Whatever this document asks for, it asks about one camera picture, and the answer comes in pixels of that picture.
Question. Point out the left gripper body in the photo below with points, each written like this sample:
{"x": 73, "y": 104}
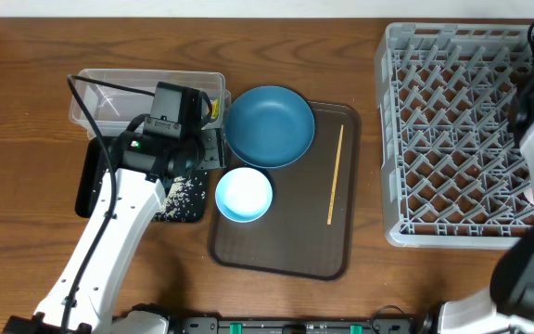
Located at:
{"x": 208, "y": 152}

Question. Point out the yellow snack wrapper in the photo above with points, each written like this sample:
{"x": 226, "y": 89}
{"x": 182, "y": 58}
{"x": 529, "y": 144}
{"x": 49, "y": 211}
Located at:
{"x": 215, "y": 109}

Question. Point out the rice pile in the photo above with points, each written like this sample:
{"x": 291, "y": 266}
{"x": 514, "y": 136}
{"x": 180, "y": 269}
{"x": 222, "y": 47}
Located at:
{"x": 186, "y": 200}

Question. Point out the light blue bowl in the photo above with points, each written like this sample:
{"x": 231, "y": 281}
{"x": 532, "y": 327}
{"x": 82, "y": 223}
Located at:
{"x": 243, "y": 195}

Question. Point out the dark blue plate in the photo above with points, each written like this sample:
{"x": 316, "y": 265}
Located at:
{"x": 270, "y": 126}

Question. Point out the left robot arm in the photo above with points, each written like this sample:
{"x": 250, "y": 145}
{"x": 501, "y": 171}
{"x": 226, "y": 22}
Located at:
{"x": 130, "y": 193}

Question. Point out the grey dishwasher rack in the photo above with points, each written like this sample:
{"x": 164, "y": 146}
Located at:
{"x": 452, "y": 174}

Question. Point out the black tray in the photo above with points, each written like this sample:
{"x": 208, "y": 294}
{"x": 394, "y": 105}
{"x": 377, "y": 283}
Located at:
{"x": 91, "y": 181}

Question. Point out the clear plastic bin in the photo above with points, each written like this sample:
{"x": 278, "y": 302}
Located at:
{"x": 113, "y": 109}

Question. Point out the brown serving tray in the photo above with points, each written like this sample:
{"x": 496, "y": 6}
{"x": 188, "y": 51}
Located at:
{"x": 292, "y": 237}

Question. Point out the wooden chopstick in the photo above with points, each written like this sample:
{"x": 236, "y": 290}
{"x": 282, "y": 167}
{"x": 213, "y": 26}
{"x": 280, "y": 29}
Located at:
{"x": 335, "y": 176}

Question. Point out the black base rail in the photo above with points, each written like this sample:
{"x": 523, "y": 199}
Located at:
{"x": 212, "y": 325}

